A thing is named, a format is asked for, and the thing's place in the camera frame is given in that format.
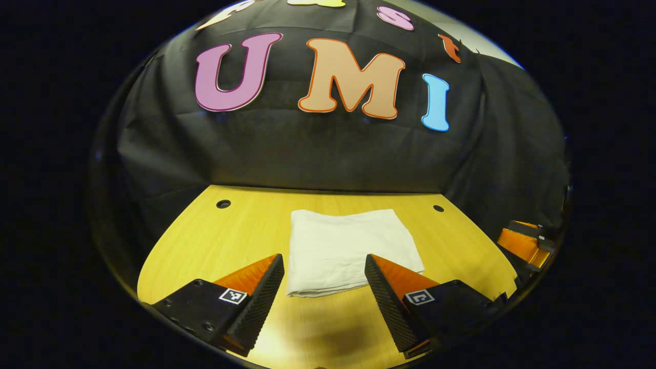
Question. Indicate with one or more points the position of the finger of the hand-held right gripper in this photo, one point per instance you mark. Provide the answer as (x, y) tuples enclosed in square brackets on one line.
[(520, 246)]

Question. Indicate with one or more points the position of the white jeans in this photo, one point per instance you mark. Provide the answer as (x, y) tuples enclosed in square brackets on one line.
[(348, 246)]

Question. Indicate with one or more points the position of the black backdrop cloth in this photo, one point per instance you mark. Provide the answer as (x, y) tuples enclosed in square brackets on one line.
[(328, 148)]

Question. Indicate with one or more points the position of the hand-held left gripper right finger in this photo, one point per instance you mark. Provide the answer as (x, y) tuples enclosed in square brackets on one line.
[(392, 307)]

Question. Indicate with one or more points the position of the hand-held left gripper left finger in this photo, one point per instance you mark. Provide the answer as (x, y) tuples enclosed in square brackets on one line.
[(259, 307)]

